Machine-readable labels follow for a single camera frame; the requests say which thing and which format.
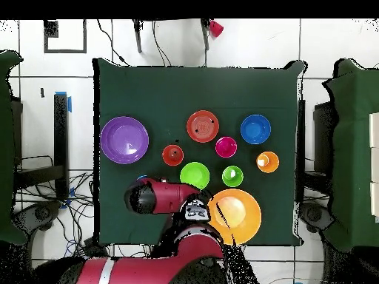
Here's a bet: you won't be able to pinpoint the orange bowl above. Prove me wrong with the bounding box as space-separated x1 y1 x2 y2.
186 109 221 144

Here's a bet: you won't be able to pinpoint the green bowl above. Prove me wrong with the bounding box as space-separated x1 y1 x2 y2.
179 161 211 191

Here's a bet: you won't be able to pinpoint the orange cup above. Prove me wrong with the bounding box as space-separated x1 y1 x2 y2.
161 143 185 167

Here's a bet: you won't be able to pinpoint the pink cup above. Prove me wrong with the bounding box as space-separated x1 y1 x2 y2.
215 135 238 159

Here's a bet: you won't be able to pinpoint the green cup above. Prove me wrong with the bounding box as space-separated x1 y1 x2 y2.
221 165 245 188

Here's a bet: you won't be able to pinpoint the dark green tablecloth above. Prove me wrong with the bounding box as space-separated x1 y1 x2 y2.
93 57 307 247

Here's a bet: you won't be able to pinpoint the blue bowl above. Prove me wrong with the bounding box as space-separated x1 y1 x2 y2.
240 114 272 146

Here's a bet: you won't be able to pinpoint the purple bowl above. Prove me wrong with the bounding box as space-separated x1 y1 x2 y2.
99 115 150 166

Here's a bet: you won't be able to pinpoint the yellow cup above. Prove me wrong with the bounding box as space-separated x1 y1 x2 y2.
255 151 280 174

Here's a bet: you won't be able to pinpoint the large yellow bowl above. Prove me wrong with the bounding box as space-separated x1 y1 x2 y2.
207 188 263 246

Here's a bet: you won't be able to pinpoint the thin black bar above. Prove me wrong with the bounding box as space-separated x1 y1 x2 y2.
297 98 306 205

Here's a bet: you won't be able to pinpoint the black stand leg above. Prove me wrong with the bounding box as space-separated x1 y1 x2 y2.
200 18 212 51
133 19 144 54

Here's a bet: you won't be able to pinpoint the long black beam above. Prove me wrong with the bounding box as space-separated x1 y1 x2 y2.
53 92 70 200

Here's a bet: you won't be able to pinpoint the red cup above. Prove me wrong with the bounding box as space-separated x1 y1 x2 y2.
209 19 225 38

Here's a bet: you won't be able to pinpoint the gray black machine base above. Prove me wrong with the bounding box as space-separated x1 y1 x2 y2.
298 200 335 234
13 200 63 234

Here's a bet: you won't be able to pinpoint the short black beam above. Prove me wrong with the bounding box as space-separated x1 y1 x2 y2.
14 164 64 190

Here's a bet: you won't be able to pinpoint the green cloth side table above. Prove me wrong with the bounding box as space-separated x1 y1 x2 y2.
0 50 27 246
322 58 379 252

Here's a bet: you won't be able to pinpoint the white boxes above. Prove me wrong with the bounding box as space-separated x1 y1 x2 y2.
368 112 379 223

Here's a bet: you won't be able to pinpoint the thin black cable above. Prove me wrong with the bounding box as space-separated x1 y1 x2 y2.
152 20 172 67
96 19 130 67

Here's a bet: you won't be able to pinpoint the black square frame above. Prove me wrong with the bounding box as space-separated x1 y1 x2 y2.
43 19 87 54

